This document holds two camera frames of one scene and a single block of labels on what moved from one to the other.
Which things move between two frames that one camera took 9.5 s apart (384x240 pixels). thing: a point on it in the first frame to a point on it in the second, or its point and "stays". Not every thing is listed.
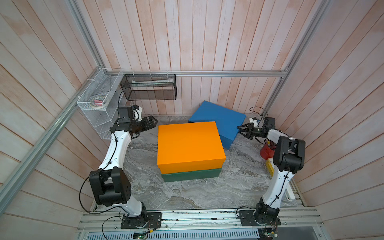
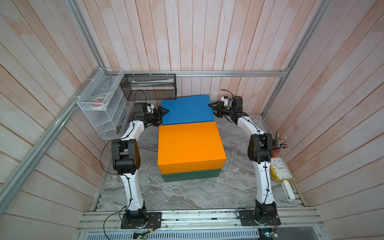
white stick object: (289, 193) stays
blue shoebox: (227, 120) to (188, 109)
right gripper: (248, 126) to (218, 104)
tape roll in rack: (97, 102) stays
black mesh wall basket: (137, 86) stays
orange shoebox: (189, 147) stays
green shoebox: (191, 176) stays
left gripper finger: (152, 121) to (161, 111)
